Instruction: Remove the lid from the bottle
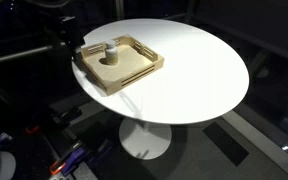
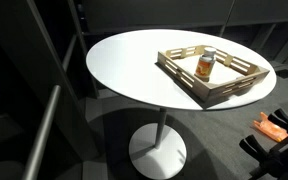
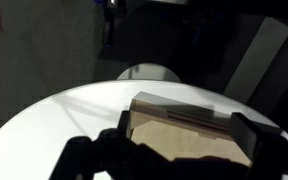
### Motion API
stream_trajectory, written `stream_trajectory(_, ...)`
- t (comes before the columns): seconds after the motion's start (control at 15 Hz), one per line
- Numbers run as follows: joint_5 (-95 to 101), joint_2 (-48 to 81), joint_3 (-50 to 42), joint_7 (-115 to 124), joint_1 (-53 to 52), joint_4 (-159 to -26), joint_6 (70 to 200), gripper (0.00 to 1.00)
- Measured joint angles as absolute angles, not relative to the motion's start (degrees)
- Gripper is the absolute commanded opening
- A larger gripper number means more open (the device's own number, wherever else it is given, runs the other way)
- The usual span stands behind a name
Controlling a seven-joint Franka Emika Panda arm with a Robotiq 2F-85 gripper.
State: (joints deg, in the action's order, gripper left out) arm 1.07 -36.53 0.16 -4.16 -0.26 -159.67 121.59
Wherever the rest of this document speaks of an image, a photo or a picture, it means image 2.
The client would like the light wooden slatted tray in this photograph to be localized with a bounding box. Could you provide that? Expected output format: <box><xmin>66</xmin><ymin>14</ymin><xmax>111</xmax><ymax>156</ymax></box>
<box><xmin>156</xmin><ymin>44</ymin><xmax>271</xmax><ymax>103</ymax></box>

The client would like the orange plastic clamp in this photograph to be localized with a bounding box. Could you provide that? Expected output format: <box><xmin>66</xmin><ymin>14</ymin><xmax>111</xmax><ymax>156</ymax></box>
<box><xmin>252</xmin><ymin>111</ymin><xmax>288</xmax><ymax>143</ymax></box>

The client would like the black floor hatch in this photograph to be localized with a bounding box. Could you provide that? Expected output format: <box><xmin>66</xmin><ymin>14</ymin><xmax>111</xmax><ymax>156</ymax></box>
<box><xmin>275</xmin><ymin>68</ymin><xmax>288</xmax><ymax>80</ymax></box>

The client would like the white table pedestal base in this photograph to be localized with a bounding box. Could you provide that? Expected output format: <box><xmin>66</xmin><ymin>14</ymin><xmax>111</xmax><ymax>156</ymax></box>
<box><xmin>128</xmin><ymin>107</ymin><xmax>188</xmax><ymax>180</ymax></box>

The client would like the grey metal rail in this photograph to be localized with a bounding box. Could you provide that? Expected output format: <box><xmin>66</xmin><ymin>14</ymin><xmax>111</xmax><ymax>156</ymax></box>
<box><xmin>61</xmin><ymin>34</ymin><xmax>78</xmax><ymax>73</ymax></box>
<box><xmin>21</xmin><ymin>84</ymin><xmax>62</xmax><ymax>180</ymax></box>

